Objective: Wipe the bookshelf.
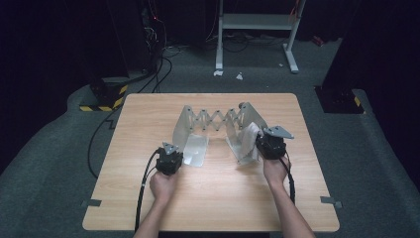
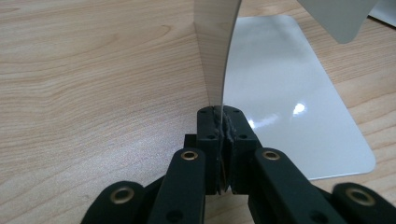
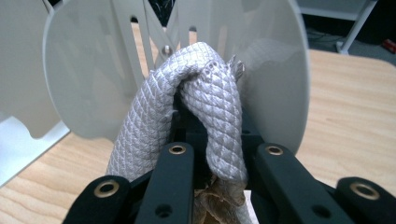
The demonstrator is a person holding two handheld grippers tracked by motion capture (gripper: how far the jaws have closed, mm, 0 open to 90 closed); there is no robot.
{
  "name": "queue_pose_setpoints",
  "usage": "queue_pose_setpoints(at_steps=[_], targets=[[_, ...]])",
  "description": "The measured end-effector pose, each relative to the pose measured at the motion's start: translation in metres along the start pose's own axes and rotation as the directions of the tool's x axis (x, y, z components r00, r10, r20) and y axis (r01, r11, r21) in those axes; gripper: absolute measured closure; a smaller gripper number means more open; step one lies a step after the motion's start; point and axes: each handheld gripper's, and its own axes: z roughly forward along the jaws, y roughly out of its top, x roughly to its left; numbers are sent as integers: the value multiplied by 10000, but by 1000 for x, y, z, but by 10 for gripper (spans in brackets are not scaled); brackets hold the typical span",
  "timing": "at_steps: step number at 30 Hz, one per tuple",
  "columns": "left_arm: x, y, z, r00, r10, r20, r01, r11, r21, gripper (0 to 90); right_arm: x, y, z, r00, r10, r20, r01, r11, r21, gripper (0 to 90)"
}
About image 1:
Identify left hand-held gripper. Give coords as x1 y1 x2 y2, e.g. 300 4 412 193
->
155 141 184 177

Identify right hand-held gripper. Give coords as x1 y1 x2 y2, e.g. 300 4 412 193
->
256 124 295 161

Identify white expandable metal bookend rack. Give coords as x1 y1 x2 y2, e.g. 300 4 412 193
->
171 101 270 169

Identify person's right hand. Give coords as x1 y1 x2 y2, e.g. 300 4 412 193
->
262 155 292 189

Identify person's left hand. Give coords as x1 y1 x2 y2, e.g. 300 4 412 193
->
149 171 179 204

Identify grey tape piece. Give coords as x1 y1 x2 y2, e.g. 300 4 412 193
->
320 195 344 210
81 198 103 208

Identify black yellow striped stand base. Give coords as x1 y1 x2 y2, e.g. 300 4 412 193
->
314 85 367 115
78 77 129 113

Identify small red object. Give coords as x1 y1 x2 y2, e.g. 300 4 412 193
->
311 35 327 48

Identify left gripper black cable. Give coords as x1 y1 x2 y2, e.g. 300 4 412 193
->
134 148 162 232

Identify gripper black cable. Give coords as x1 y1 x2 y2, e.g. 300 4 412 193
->
134 148 162 232
278 155 297 204

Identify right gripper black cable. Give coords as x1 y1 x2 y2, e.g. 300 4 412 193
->
278 155 297 204

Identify thin black floor cable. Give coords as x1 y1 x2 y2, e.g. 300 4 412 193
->
86 107 122 179

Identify bundle of black floor cables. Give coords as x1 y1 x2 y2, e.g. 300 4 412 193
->
127 56 174 95

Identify white metal stand frame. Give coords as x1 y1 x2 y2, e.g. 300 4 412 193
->
215 0 307 74

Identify black equipment rack with wires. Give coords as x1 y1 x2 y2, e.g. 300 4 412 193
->
140 0 169 72

